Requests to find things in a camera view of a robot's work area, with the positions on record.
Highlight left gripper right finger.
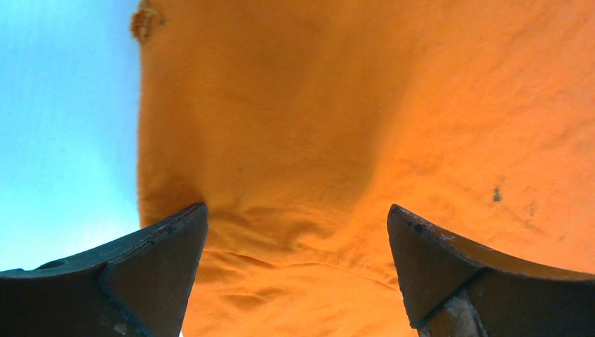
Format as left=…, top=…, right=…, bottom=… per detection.
left=387, top=205, right=594, bottom=336

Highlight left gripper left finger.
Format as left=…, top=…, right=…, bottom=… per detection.
left=1, top=204, right=208, bottom=336

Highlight orange t-shirt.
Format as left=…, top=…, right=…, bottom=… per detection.
left=131, top=1, right=594, bottom=336

